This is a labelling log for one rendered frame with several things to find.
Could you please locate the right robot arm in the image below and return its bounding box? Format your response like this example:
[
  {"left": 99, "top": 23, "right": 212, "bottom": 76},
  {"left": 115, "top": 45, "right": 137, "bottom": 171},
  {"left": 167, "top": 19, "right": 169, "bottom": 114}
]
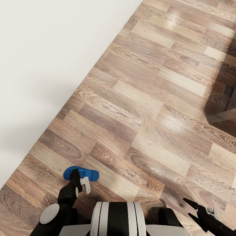
[{"left": 183, "top": 198, "right": 236, "bottom": 236}]

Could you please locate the robot trunk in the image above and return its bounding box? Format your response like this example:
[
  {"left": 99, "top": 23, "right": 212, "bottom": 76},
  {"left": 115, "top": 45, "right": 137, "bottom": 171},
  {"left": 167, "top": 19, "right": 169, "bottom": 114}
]
[{"left": 90, "top": 202, "right": 146, "bottom": 236}]

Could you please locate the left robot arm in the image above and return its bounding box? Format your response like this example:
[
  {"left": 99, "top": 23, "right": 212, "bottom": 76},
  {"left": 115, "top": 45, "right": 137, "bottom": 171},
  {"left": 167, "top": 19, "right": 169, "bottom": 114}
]
[{"left": 30, "top": 169, "right": 90, "bottom": 236}]

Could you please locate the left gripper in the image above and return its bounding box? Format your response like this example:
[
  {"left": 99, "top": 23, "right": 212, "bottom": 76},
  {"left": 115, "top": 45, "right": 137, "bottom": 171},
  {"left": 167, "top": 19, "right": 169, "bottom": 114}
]
[{"left": 69, "top": 169, "right": 82, "bottom": 192}]

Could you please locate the sandal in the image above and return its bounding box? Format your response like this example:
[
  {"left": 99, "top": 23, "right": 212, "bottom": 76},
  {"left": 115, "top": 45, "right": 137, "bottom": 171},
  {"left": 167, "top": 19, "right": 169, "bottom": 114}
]
[{"left": 63, "top": 166, "right": 99, "bottom": 181}]

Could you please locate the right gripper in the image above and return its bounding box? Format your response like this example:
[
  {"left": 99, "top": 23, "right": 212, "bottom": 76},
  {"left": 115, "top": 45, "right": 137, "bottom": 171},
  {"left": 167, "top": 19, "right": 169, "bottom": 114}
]
[{"left": 183, "top": 198, "right": 223, "bottom": 236}]

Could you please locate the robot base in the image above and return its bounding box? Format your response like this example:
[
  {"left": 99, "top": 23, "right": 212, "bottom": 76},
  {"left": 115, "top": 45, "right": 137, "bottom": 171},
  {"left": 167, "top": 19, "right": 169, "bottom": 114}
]
[{"left": 59, "top": 208, "right": 190, "bottom": 236}]

